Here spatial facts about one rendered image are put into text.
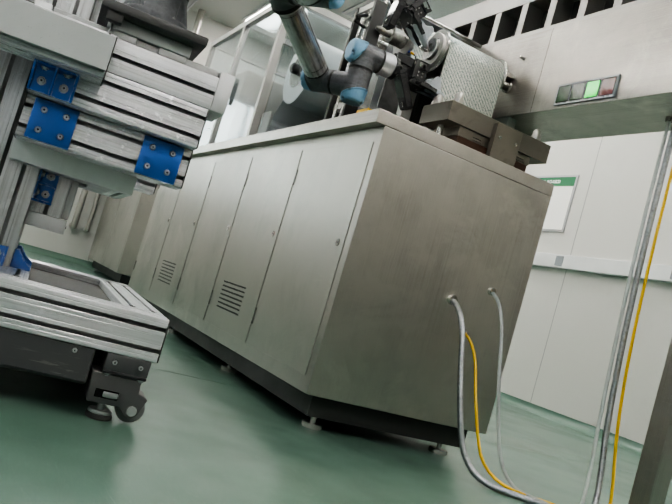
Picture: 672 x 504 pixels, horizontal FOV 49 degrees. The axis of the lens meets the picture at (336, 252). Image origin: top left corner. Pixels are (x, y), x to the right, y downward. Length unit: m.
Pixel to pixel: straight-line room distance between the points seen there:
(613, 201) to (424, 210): 3.50
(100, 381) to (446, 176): 1.13
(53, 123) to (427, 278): 1.09
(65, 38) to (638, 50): 1.55
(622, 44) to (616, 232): 3.12
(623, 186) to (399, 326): 3.59
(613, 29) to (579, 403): 3.27
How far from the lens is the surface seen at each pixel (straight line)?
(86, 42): 1.54
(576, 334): 5.41
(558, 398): 5.42
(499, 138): 2.33
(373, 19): 2.79
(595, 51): 2.48
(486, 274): 2.27
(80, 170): 1.76
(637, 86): 2.29
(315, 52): 2.28
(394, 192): 2.08
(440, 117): 2.29
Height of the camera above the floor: 0.36
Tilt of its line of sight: 4 degrees up
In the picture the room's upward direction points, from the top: 16 degrees clockwise
